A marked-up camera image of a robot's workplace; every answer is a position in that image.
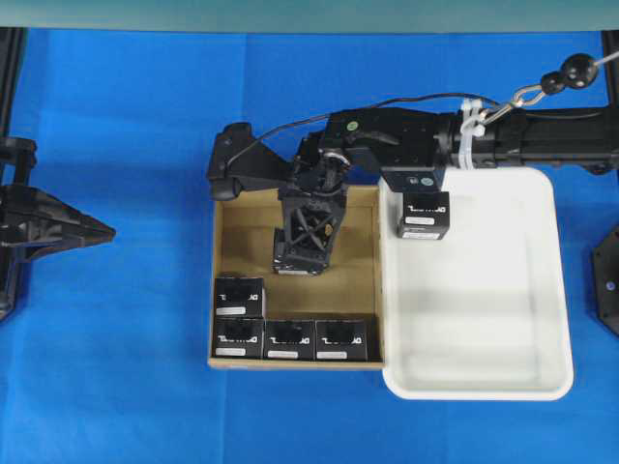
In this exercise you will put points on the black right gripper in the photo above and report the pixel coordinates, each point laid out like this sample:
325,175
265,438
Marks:
393,143

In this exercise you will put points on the black box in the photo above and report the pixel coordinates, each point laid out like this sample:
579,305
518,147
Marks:
297,259
238,338
424,216
243,297
347,340
289,340

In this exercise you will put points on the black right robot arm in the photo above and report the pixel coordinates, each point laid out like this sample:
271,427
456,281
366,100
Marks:
567,137

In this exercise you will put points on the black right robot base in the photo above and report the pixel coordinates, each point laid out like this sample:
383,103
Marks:
604,258

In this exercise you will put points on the black box in tray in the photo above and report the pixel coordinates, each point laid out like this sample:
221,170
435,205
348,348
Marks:
424,216

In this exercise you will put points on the brown cardboard box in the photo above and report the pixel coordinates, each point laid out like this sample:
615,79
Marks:
243,232

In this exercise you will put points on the white zip tie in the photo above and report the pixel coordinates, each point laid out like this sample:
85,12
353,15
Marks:
471,127

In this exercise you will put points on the white plastic tray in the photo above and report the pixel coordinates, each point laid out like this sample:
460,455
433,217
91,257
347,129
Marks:
480,314

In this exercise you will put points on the metal hook with ball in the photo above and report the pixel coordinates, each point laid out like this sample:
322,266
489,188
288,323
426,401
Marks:
577,72

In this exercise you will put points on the blue table cloth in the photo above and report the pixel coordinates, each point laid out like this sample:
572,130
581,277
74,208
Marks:
105,358

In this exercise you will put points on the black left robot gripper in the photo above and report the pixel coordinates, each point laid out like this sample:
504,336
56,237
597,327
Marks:
34,223

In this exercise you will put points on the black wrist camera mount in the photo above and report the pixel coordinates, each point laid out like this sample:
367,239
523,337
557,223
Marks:
239,162

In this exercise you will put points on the black aluminium frame post right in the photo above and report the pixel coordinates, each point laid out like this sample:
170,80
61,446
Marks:
610,45

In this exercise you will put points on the black aluminium frame post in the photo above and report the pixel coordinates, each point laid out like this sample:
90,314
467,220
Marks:
610,45
12,43

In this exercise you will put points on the black aluminium frame post left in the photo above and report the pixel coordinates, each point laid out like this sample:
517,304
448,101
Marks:
12,43

